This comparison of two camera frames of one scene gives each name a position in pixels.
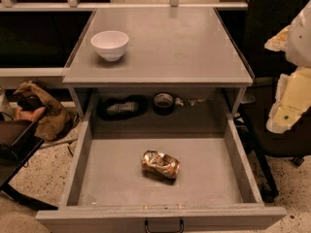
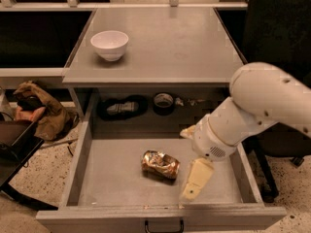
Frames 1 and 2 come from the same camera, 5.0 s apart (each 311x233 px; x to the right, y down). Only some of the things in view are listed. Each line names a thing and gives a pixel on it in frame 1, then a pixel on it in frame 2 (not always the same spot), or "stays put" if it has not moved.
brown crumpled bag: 51,120 stays put
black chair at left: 18,140 stays put
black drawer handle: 181,230 stays put
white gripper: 300,39 to 207,140
